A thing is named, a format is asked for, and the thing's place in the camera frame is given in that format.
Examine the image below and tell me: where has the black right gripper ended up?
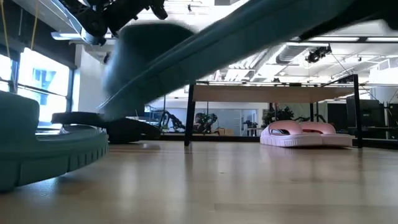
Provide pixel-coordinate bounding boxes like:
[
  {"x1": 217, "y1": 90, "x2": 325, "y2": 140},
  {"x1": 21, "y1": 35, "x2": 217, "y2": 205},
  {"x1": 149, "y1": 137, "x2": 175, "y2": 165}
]
[{"x1": 298, "y1": 0, "x2": 398, "y2": 41}]

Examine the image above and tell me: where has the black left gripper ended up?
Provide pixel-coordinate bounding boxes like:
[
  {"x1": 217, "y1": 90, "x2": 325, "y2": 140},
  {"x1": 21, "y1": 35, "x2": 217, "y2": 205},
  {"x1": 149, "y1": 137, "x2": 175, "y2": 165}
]
[{"x1": 104, "y1": 0, "x2": 169, "y2": 35}]

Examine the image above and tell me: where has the green slide sandal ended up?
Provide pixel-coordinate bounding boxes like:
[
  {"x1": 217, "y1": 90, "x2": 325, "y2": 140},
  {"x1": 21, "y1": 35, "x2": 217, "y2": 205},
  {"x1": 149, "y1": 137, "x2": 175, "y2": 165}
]
[
  {"x1": 96, "y1": 0, "x2": 357, "y2": 121},
  {"x1": 0, "y1": 90, "x2": 109, "y2": 193}
]

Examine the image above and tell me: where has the wooden shelf with black legs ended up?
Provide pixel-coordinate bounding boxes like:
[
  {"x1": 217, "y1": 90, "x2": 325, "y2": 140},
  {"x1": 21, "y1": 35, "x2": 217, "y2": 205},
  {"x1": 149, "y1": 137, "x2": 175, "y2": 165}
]
[{"x1": 184, "y1": 73, "x2": 364, "y2": 149}]

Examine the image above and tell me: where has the black cabinet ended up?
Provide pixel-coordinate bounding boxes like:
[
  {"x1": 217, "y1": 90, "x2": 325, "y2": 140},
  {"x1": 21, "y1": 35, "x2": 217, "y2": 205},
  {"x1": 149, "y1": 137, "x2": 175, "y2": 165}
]
[{"x1": 345, "y1": 98, "x2": 386, "y2": 139}]

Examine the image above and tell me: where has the black slide sandal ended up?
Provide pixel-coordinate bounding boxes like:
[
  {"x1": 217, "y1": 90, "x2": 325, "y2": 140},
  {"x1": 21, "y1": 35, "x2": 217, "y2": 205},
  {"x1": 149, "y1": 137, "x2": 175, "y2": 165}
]
[{"x1": 104, "y1": 117, "x2": 162, "y2": 144}]

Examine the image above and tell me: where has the cardboard box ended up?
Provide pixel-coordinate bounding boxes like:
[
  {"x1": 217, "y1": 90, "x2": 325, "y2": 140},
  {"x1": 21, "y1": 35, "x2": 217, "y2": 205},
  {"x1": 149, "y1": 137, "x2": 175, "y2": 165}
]
[{"x1": 213, "y1": 126, "x2": 234, "y2": 136}]

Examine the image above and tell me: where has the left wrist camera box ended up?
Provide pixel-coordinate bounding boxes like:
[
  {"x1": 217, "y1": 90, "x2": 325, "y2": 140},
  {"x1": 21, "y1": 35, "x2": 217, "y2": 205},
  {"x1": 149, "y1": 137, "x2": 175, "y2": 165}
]
[{"x1": 81, "y1": 28, "x2": 107, "y2": 47}]

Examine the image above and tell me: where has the black overhead camera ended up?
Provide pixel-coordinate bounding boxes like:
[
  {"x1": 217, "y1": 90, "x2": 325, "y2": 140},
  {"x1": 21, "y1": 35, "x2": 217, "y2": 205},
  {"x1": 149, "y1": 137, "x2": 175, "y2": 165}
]
[{"x1": 305, "y1": 44, "x2": 333, "y2": 64}]

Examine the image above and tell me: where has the yellow hanging cord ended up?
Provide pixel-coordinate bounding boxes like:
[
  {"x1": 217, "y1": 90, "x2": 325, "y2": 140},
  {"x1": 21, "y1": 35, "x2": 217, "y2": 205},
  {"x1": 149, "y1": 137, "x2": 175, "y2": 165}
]
[
  {"x1": 30, "y1": 0, "x2": 40, "y2": 50},
  {"x1": 0, "y1": 0, "x2": 10, "y2": 60}
]

